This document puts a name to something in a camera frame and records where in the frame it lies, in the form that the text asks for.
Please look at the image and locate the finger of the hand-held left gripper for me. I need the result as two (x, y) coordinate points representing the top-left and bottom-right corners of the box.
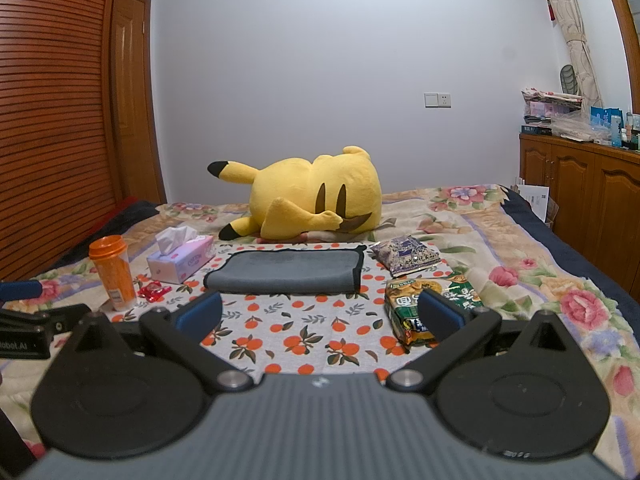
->
(0, 302), (77, 334)
(0, 280), (44, 304)

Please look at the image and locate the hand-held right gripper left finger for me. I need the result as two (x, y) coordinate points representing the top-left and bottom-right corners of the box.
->
(57, 291), (253, 393)

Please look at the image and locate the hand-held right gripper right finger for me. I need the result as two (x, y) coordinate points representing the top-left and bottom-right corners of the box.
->
(387, 289), (586, 392)

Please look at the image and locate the purple and grey towel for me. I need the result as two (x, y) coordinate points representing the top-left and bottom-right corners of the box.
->
(202, 246), (366, 295)

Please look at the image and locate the green yellow snack packet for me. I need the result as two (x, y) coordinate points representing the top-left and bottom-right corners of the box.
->
(384, 270), (483, 352)

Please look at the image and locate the red candy wrapper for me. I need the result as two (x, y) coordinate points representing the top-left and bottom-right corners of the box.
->
(137, 282), (173, 302)

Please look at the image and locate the pink white tissue box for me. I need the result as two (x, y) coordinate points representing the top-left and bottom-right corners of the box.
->
(146, 225), (216, 284)

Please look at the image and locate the purple snack packet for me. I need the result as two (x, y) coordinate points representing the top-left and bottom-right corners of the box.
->
(370, 235), (442, 278)

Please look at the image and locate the orange lidded cup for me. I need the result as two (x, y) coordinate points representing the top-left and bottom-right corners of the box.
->
(89, 235), (138, 312)

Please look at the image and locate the orange fruit print cloth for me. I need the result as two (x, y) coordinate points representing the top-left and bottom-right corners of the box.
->
(107, 241), (481, 386)

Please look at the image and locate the floral blanket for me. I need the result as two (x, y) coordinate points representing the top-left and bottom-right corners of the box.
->
(0, 185), (640, 480)

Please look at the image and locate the white cardboard box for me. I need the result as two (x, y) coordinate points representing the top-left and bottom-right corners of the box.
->
(512, 177), (561, 231)

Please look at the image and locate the yellow plush toy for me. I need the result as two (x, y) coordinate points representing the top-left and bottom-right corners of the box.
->
(207, 146), (383, 242)

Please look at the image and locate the slatted wooden wardrobe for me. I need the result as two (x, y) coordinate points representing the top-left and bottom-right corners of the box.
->
(0, 0), (126, 281)

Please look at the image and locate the wooden cabinet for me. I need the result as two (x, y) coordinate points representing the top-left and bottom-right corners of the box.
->
(519, 132), (640, 303)

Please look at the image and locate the wooden door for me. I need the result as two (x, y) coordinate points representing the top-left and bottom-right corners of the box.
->
(111, 0), (167, 204)

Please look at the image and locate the stack of papers and bags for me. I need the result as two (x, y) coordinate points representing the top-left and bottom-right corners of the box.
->
(521, 87), (591, 138)

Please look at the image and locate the grey fan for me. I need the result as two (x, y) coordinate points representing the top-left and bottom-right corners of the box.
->
(559, 63), (581, 96)

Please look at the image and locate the cream curtain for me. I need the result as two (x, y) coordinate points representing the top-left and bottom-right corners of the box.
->
(530, 0), (603, 111)

